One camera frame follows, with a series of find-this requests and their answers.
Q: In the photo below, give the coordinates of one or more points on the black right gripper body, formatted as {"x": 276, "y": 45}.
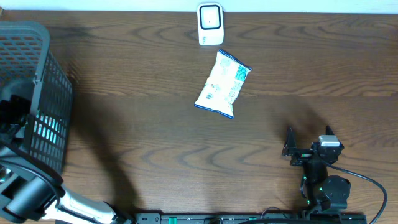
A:
{"x": 302, "y": 155}

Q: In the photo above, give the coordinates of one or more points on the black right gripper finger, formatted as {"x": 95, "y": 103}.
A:
{"x": 329, "y": 131}
{"x": 290, "y": 147}

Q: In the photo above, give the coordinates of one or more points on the white blue snack bag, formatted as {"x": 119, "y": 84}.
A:
{"x": 223, "y": 85}

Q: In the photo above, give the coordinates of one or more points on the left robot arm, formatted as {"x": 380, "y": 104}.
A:
{"x": 31, "y": 190}

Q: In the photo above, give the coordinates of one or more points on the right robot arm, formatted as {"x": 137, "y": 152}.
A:
{"x": 324, "y": 193}

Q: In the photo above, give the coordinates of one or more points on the white barcode scanner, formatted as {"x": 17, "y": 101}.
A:
{"x": 210, "y": 24}

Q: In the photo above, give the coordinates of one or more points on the grey plastic shopping basket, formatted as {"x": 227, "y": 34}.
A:
{"x": 31, "y": 73}

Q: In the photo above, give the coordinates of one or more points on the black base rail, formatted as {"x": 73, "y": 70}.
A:
{"x": 271, "y": 216}

